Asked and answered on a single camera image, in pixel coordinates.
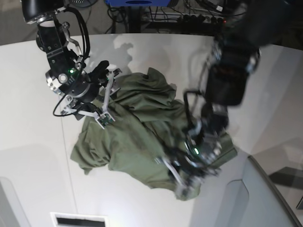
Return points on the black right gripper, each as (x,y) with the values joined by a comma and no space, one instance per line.
(85,86)

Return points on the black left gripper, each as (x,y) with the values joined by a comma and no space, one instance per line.
(202,147)

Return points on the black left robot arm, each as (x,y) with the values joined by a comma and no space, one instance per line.
(234,57)

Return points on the green t-shirt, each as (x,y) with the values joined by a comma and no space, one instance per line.
(148,121)

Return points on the blue bin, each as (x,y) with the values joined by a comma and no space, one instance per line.
(143,3)

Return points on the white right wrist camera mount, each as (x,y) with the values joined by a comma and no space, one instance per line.
(94,102)

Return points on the white vent panel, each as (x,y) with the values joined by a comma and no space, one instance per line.
(78,220)

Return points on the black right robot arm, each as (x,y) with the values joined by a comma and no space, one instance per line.
(66,58)

